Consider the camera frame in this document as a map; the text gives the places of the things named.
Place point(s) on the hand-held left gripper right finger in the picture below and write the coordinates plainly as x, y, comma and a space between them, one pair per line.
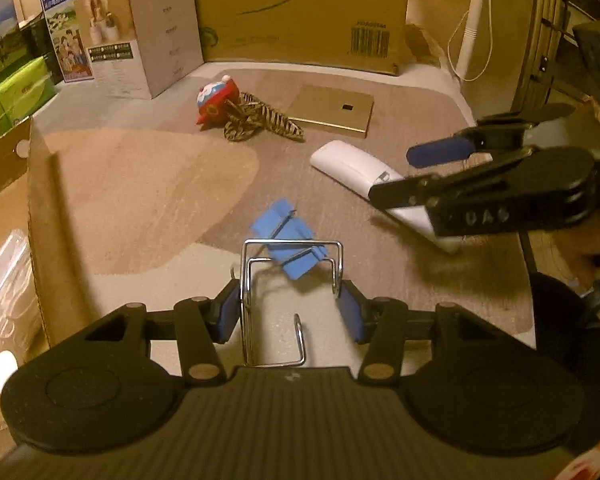
352, 310

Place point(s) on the black metal rack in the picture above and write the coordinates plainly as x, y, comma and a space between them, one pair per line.
545, 35

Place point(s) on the beige cloth bundle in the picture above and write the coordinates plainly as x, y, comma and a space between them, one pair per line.
425, 50

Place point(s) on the red blue cat toy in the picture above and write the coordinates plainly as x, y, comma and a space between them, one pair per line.
215, 100

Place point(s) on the white product box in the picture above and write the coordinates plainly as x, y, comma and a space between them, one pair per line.
145, 35

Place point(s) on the white round striped container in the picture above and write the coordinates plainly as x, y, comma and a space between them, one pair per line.
5, 367

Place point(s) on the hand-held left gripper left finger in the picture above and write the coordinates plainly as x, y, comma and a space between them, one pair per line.
227, 310

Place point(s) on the black box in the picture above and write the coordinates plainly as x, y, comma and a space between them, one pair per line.
42, 45

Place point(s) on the gold flat box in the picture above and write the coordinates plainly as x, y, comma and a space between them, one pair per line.
330, 110

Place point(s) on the dark blue milk carton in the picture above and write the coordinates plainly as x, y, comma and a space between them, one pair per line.
65, 20

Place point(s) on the shallow cardboard box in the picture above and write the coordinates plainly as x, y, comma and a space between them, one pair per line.
39, 220

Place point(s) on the green tissue pack bundle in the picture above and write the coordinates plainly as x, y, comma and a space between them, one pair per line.
15, 95

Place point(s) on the blue binder clip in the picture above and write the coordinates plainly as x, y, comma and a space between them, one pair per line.
285, 235

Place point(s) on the clear plastic floss box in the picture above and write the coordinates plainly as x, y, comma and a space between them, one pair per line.
5, 285

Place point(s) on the large brown cardboard box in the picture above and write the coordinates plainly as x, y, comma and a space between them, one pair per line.
305, 15

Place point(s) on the white remote control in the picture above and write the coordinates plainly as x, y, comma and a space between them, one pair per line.
350, 165

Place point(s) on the white standing fan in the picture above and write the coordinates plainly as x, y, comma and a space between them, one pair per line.
472, 20

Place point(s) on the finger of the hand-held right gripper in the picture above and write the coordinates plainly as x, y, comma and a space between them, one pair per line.
440, 152
405, 192

